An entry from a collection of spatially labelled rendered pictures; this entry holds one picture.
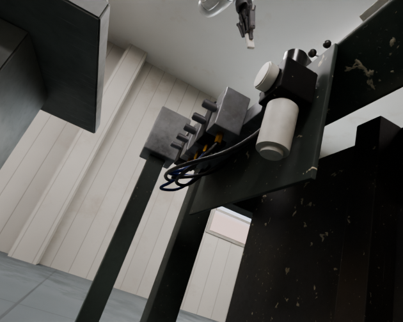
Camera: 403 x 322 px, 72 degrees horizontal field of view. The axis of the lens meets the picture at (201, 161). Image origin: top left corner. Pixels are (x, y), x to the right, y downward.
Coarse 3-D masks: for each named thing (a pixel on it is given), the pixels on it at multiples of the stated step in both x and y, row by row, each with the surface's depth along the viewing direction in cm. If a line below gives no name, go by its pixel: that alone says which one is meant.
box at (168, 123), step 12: (156, 120) 98; (168, 120) 100; (180, 120) 102; (156, 132) 97; (168, 132) 99; (180, 132) 100; (144, 144) 104; (156, 144) 96; (168, 144) 97; (144, 156) 102; (156, 156) 98; (168, 156) 96
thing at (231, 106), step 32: (288, 64) 41; (320, 64) 45; (224, 96) 53; (288, 96) 41; (320, 96) 41; (192, 128) 65; (224, 128) 52; (256, 128) 53; (288, 128) 38; (320, 128) 38; (192, 160) 50; (224, 160) 61; (256, 160) 52; (288, 160) 41; (224, 192) 61; (256, 192) 47
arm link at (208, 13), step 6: (204, 0) 131; (210, 0) 130; (216, 0) 130; (222, 0) 130; (198, 6) 139; (204, 6) 134; (210, 6) 133; (216, 6) 133; (222, 6) 133; (204, 12) 137; (210, 12) 136; (216, 12) 136
